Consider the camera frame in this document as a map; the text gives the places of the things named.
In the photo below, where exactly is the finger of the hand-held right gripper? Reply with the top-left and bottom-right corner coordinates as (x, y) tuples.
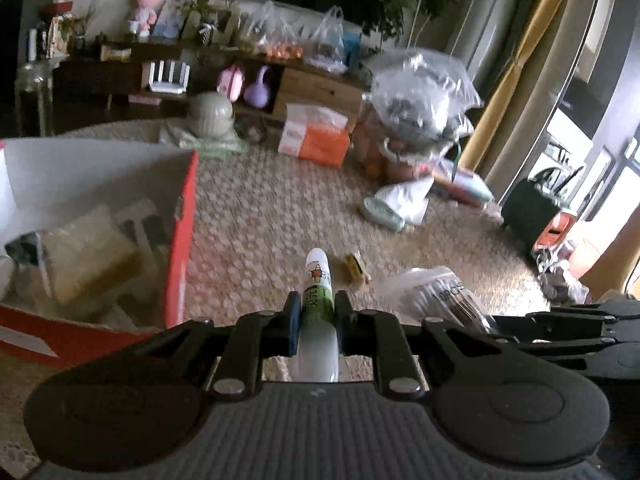
(524, 299), (640, 330)
(491, 329), (640, 379)

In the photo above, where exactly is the dark wooden tv stand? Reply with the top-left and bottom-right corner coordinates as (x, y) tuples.
(52, 40), (366, 126)

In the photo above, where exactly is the green white cloth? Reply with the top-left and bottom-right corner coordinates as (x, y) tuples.
(159, 124), (249, 159)

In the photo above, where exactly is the dark green container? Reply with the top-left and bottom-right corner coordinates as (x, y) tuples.
(501, 177), (565, 252)

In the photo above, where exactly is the clear bag on stand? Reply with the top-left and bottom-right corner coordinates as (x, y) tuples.
(306, 5), (348, 70)

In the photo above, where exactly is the brown sponge block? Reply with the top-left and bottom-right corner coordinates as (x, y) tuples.
(41, 204), (145, 307)

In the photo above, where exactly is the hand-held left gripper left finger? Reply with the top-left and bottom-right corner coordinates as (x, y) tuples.
(135, 292), (304, 401)

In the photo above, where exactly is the purple kettle-shaped toy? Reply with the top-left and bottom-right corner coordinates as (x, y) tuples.
(243, 65), (274, 109)

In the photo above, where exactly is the orange white tissue pack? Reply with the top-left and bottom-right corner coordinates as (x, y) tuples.
(278, 103), (351, 168)

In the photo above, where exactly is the white green tube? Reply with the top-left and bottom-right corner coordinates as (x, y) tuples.
(291, 247), (341, 384)

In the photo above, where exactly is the large clear plastic bag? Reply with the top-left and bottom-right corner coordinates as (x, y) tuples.
(369, 48), (484, 162)

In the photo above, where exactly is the pink plush toy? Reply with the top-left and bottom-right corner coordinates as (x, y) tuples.
(128, 0), (165, 39)

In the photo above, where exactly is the small yellow toy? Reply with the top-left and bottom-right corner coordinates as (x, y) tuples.
(342, 253), (372, 289)

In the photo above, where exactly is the colourful bead organizer box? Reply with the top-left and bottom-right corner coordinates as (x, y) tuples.
(431, 162), (495, 207)

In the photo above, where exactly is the white plastic bag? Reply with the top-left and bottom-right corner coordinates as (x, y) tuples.
(375, 175), (435, 226)

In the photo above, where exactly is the white wifi router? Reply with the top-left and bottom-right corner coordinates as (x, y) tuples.
(142, 59), (194, 94)

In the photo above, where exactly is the pink rounded case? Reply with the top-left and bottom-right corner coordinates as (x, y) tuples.
(217, 64), (246, 101)

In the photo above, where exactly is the clear bag of oranges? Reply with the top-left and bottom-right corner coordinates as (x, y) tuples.
(242, 0), (307, 60)

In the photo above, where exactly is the clear plastic packet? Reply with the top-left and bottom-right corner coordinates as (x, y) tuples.
(371, 265), (495, 335)

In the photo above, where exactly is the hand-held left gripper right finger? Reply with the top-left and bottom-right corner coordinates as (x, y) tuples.
(333, 290), (506, 401)

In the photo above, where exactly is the red cardboard box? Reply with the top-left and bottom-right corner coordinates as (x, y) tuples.
(0, 138), (200, 369)

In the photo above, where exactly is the yellow curtain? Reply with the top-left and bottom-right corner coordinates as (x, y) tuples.
(462, 0), (581, 171)

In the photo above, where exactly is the clear glass bottle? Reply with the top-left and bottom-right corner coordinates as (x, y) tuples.
(14, 59), (54, 139)

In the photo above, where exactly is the orange white device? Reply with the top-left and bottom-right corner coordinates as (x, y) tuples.
(532, 211), (577, 257)

